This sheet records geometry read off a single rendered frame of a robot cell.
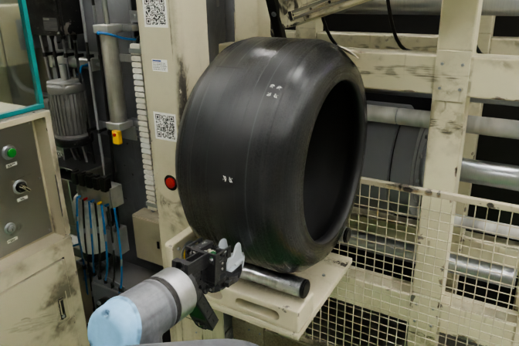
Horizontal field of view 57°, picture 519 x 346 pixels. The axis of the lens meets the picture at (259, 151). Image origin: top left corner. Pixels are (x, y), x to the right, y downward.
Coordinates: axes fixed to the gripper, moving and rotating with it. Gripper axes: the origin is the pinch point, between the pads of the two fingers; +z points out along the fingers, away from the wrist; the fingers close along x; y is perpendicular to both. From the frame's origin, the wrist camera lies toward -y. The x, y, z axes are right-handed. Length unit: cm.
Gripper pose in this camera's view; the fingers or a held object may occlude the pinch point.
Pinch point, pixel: (239, 258)
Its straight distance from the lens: 104.2
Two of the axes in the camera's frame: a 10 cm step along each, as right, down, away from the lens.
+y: 0.4, -9.7, -2.3
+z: 5.0, -1.8, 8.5
